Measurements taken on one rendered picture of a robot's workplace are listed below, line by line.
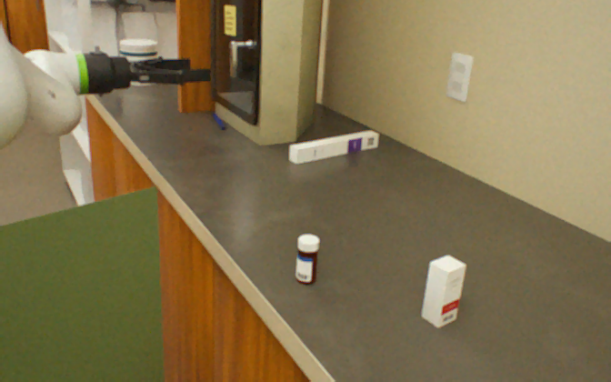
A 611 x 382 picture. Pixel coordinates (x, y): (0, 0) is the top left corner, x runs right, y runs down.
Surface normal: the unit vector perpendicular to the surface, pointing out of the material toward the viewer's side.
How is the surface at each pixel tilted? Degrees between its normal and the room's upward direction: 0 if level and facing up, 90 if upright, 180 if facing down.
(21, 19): 90
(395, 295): 1
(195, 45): 90
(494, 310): 0
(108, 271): 90
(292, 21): 90
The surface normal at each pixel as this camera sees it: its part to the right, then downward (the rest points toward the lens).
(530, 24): -0.87, 0.14
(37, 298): 0.69, 0.31
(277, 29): 0.50, 0.35
